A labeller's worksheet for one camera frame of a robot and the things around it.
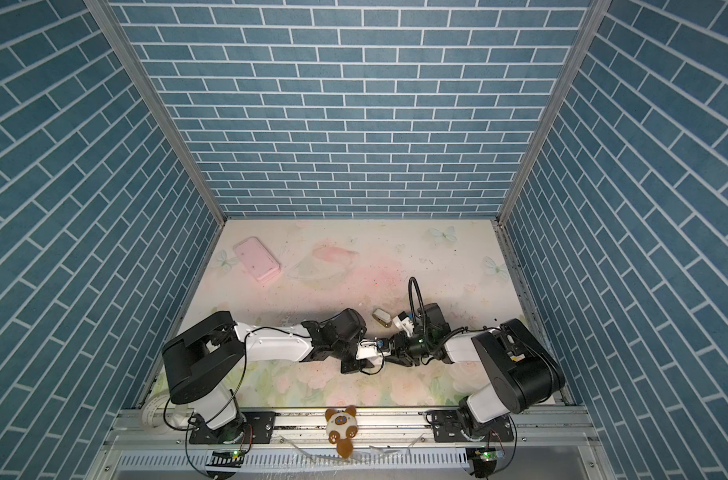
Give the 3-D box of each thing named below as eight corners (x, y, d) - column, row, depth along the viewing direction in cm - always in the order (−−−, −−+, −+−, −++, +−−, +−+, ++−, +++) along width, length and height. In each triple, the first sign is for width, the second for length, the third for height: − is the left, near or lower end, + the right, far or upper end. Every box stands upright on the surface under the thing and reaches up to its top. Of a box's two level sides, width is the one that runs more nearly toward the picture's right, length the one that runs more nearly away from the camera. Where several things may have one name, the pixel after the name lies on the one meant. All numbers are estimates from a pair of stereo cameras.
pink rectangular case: (260, 286, 103) (257, 280, 101) (233, 252, 113) (230, 246, 110) (284, 271, 107) (281, 265, 105) (256, 239, 117) (253, 233, 115)
